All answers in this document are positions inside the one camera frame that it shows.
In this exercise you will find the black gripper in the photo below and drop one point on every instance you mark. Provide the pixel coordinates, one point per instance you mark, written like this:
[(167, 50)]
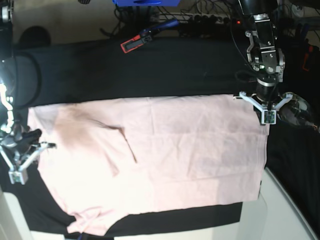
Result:
[(22, 141), (266, 89)]

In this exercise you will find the pink T-shirt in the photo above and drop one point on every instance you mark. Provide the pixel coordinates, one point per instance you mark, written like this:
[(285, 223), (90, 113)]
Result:
[(129, 156)]

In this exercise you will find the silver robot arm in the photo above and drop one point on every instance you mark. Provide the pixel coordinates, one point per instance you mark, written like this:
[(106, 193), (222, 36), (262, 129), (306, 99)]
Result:
[(264, 60)]

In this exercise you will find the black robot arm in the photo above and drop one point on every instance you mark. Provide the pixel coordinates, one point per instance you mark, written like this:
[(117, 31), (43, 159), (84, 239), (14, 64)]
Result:
[(9, 120)]

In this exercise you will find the clear glass bottle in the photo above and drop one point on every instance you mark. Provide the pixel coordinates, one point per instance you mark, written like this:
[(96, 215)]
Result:
[(300, 114)]

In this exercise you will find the red and black clamp tool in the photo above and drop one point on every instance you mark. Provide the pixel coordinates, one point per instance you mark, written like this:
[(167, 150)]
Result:
[(304, 48)]

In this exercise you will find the black table cloth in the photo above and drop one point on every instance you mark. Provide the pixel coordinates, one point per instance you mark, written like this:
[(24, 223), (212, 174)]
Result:
[(98, 70)]

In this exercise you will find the black round stool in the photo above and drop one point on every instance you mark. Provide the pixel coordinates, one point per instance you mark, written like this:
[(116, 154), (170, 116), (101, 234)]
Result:
[(34, 37)]

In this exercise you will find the red and blue clamp tool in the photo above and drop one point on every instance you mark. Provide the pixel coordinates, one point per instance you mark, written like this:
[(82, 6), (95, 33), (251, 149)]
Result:
[(147, 35)]

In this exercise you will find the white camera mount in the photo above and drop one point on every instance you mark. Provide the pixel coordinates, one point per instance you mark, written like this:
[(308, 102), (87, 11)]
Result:
[(268, 109), (18, 162)]

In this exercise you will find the blue plastic mount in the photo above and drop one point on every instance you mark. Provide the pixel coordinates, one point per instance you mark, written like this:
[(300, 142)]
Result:
[(149, 3)]

